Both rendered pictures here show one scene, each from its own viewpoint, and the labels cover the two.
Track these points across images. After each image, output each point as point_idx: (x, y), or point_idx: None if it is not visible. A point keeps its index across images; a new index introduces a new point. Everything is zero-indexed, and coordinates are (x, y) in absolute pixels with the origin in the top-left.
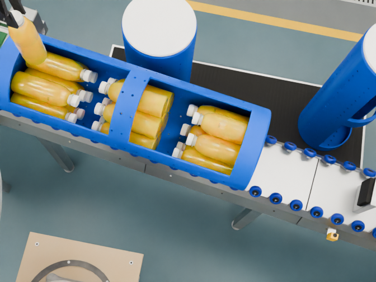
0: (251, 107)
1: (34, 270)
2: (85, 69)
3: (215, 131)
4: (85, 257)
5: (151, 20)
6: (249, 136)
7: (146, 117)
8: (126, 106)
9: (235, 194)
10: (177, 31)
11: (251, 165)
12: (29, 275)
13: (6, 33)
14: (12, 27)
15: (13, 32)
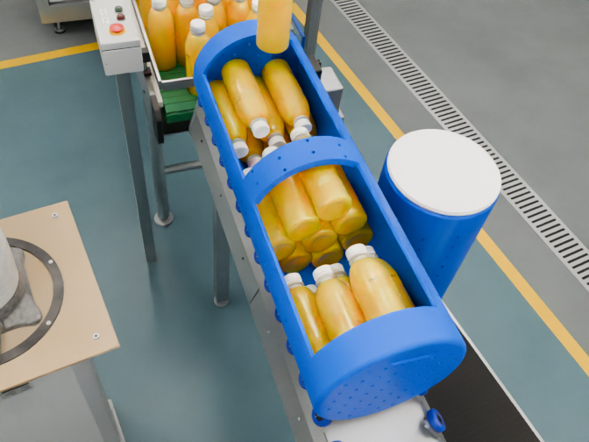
0: (441, 306)
1: (17, 233)
2: (307, 117)
3: (360, 282)
4: (68, 277)
5: (438, 160)
6: (392, 322)
7: (303, 200)
8: (293, 155)
9: (311, 438)
10: (455, 192)
11: (352, 361)
12: (7, 231)
13: None
14: None
15: None
